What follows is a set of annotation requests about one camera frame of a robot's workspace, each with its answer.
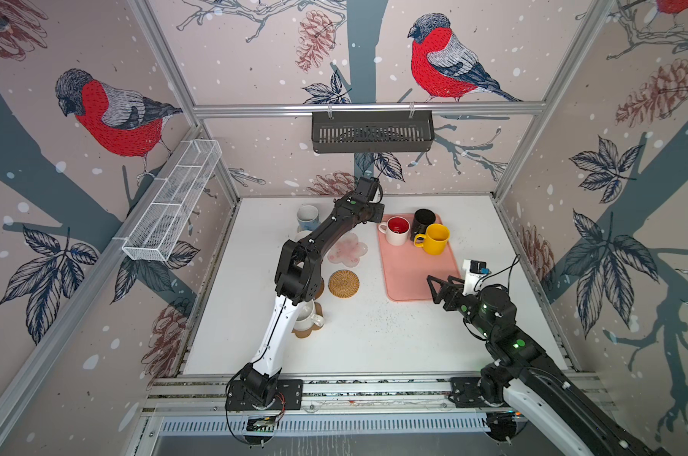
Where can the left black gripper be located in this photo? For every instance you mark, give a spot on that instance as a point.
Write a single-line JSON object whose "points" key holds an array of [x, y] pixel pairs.
{"points": [[378, 207]]}

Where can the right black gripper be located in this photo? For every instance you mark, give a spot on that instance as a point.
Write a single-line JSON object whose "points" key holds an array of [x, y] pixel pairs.
{"points": [[444, 294]]}

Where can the white mug red inside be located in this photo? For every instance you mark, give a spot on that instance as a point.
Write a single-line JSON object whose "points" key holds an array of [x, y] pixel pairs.
{"points": [[396, 230]]}

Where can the pink rectangular tray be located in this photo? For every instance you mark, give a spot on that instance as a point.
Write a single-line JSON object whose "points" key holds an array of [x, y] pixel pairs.
{"points": [[407, 267]]}

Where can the pink flower resin coaster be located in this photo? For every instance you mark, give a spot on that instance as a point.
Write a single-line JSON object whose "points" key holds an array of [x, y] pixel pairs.
{"points": [[348, 251]]}

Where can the yellow mug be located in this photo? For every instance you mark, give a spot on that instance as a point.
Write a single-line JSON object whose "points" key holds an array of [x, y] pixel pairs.
{"points": [[435, 239]]}

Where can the light blue mug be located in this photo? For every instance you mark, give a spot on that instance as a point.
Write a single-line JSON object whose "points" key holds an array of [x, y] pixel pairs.
{"points": [[308, 218]]}

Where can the rattan woven round coaster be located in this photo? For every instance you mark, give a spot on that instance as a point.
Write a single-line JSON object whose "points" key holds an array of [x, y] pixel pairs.
{"points": [[344, 284]]}

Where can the brown wooden round coaster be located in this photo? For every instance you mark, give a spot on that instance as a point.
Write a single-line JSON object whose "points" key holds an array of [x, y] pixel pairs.
{"points": [[321, 289]]}

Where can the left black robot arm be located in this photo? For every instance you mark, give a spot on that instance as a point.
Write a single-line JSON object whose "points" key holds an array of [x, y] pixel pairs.
{"points": [[297, 281]]}

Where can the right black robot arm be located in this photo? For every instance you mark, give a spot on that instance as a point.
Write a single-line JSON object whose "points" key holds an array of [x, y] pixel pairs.
{"points": [[524, 378]]}

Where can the black mug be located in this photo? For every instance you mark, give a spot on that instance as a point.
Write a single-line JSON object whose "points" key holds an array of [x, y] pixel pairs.
{"points": [[422, 219]]}

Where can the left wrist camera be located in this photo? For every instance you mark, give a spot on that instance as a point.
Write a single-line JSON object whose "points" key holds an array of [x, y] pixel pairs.
{"points": [[368, 189]]}

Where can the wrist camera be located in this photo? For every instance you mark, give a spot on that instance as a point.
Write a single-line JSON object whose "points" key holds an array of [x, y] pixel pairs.
{"points": [[474, 273], [368, 189]]}

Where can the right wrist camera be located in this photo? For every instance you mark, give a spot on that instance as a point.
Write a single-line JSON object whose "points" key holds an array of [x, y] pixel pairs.
{"points": [[474, 273]]}

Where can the black hanging wire basket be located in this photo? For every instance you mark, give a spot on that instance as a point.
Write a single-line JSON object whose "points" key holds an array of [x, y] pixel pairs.
{"points": [[350, 132]]}

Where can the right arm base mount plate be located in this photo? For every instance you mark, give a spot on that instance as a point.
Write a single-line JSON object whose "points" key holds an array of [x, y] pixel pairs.
{"points": [[489, 392]]}

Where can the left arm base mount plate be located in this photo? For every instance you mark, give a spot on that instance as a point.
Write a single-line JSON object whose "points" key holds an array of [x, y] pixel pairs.
{"points": [[288, 397]]}

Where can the white mesh wire shelf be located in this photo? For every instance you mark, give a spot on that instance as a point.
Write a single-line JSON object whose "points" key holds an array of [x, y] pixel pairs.
{"points": [[157, 232]]}

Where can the aluminium front rail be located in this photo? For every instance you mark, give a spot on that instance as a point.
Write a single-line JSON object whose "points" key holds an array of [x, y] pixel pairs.
{"points": [[319, 393]]}

